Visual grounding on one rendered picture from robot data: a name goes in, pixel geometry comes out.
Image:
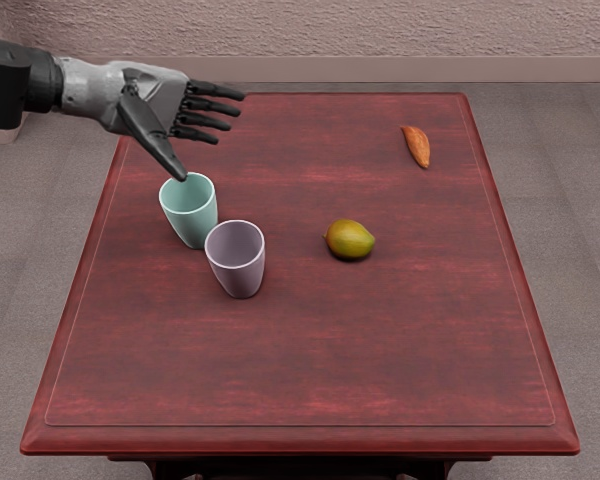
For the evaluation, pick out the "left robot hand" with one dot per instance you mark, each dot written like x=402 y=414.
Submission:
x=100 y=95

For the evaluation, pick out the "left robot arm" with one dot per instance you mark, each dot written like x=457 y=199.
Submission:
x=10 y=82

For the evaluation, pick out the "mint green cup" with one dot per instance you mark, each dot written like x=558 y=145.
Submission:
x=195 y=225

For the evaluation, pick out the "lilac cup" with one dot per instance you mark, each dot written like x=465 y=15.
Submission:
x=240 y=272

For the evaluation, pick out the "green orange mango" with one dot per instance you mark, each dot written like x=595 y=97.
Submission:
x=350 y=240

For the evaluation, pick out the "orange sweet potato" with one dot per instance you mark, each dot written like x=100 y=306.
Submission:
x=417 y=145

